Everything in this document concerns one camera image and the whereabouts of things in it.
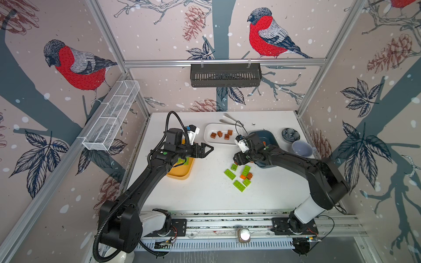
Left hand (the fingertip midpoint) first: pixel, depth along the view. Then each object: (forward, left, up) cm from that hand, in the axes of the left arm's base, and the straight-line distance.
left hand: (206, 148), depth 76 cm
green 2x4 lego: (-10, +10, +5) cm, 15 cm away
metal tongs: (+38, -17, -22) cm, 47 cm away
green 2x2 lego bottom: (-8, -21, -21) cm, 31 cm away
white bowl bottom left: (-40, +34, -19) cm, 56 cm away
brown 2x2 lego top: (+25, -14, -20) cm, 35 cm away
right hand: (+4, -17, -16) cm, 24 cm away
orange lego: (-5, -20, -22) cm, 30 cm away
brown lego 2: (+22, -12, -21) cm, 33 cm away
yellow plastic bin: (-4, +14, -18) cm, 23 cm away
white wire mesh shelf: (+2, +47, +8) cm, 48 cm away
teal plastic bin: (+20, -39, -20) cm, 48 cm away
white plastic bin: (+28, -5, -18) cm, 33 cm away
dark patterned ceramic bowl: (+22, -54, -19) cm, 62 cm away
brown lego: (+23, -3, -20) cm, 31 cm away
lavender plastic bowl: (+11, -58, -18) cm, 62 cm away
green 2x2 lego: (0, -15, -21) cm, 26 cm away
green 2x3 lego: (-2, -22, -20) cm, 29 cm away
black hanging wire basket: (+53, -13, +7) cm, 55 cm away
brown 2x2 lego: (+24, -8, -20) cm, 32 cm away
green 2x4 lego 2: (-4, -12, -22) cm, 25 cm away
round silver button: (-34, -15, -10) cm, 38 cm away
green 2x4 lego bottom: (-11, -17, -21) cm, 29 cm away
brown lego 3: (-5, -23, -21) cm, 32 cm away
